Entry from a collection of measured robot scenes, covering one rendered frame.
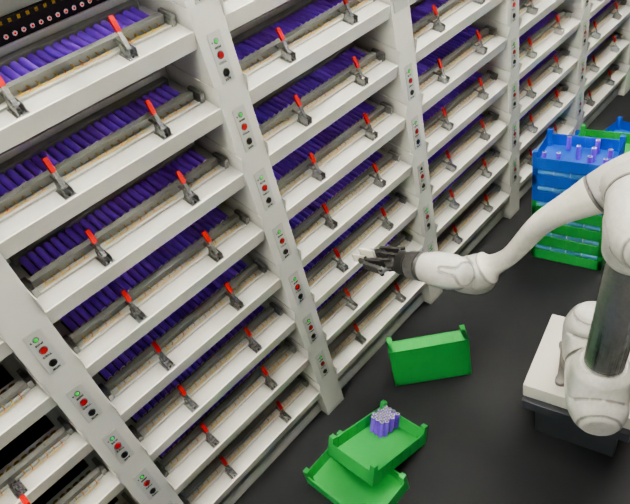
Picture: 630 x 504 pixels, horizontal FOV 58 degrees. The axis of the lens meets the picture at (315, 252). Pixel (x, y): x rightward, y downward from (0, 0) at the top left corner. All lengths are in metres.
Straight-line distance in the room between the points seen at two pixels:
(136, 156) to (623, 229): 1.06
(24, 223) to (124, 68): 0.39
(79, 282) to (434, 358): 1.35
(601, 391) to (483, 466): 0.60
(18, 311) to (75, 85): 0.49
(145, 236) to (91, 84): 0.38
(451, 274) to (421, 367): 0.72
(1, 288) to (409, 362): 1.46
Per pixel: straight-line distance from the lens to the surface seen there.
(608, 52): 3.86
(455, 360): 2.29
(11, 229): 1.33
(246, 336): 1.88
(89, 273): 1.44
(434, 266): 1.67
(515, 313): 2.58
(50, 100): 1.30
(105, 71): 1.35
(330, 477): 2.18
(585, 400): 1.73
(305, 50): 1.70
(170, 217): 1.50
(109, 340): 1.54
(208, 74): 1.47
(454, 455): 2.17
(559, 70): 3.18
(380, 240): 2.15
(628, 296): 1.47
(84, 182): 1.37
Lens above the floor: 1.86
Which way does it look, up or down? 38 degrees down
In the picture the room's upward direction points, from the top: 16 degrees counter-clockwise
